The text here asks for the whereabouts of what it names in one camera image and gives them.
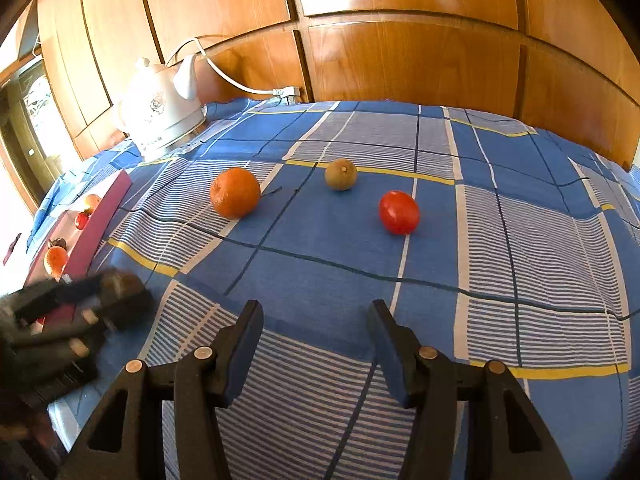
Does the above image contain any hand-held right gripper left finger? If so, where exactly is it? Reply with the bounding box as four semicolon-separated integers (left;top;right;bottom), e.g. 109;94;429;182
55;300;265;480

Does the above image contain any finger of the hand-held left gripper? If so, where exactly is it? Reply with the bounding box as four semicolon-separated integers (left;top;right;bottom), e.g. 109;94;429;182
10;291;156;367
15;270;149;327

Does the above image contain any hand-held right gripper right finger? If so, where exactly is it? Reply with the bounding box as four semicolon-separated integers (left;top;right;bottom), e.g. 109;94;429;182
367;299;573;480

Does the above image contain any small orange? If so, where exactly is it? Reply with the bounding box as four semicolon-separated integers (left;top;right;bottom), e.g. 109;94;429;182
44;246;70;277

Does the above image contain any magenta-sided white box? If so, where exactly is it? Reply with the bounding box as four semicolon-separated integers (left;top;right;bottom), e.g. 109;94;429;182
0;169;133;311

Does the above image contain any large orange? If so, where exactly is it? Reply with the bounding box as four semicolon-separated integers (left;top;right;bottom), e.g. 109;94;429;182
210;166;262;220

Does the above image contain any blue checked tablecloth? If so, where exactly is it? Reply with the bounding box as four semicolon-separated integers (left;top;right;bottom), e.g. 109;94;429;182
27;100;640;480

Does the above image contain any glass-fronted wooden cabinet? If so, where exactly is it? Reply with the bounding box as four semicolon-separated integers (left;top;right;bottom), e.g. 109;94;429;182
0;55;66;211

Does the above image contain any white ceramic electric kettle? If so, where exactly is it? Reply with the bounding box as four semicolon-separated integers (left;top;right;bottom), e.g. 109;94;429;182
116;53;207;163

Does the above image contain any brown kiwi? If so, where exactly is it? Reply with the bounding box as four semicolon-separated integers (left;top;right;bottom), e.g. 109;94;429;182
324;158;358;192

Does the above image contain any white power plug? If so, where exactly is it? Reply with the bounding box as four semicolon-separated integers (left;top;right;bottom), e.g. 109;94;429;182
270;86;302;106

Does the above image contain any wooden panelled wardrobe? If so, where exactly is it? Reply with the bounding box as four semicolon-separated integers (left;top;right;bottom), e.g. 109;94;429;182
15;0;640;171

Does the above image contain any white power cable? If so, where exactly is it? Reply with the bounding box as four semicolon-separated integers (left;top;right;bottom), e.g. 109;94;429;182
166;37;273;96

